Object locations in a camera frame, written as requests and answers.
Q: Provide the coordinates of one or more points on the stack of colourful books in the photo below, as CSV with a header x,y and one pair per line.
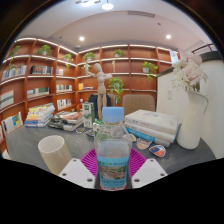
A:
x,y
39,116

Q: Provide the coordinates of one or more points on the white and pink flower bouquet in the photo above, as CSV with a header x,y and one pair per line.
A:
x,y
188,73

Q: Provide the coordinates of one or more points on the white and green carton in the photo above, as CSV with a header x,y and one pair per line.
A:
x,y
88,115

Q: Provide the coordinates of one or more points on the wooden artist mannequin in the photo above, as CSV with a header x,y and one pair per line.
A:
x,y
101,86

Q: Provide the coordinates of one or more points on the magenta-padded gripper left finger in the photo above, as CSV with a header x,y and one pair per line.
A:
x,y
76,173

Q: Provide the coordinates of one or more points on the round ceiling spotlight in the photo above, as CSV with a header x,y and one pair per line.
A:
x,y
81,38
168,36

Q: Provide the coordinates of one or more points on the green box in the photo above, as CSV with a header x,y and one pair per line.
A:
x,y
97,128

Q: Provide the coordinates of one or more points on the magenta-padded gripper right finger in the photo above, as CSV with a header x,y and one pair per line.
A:
x,y
148,171

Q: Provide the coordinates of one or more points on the stack of dark books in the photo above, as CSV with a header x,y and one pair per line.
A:
x,y
66,120

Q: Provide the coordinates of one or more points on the tan chair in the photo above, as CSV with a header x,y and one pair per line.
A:
x,y
138,104

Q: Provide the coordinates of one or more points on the dark chair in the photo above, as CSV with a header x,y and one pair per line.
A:
x,y
93,103

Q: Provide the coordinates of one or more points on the white paper notice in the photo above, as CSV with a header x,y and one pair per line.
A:
x,y
174,56

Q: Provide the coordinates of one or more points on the ceiling air vent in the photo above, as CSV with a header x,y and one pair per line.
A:
x,y
141,14

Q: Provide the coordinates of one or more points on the clear blue-capped water bottle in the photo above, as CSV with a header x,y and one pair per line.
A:
x,y
112,150

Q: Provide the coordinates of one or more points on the dark metal railing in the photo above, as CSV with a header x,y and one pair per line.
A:
x,y
203,46

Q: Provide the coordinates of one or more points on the cream cup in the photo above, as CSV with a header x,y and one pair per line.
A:
x,y
55,155

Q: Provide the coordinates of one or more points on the ceiling chandelier lamp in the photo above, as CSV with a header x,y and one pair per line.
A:
x,y
107,6

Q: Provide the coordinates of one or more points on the white jug vase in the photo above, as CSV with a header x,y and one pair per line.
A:
x,y
191,123

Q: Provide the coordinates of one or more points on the wooden wall shelf unit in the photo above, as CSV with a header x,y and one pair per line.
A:
x,y
133,68

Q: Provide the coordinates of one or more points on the stack of white books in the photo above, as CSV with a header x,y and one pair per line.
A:
x,y
151,125

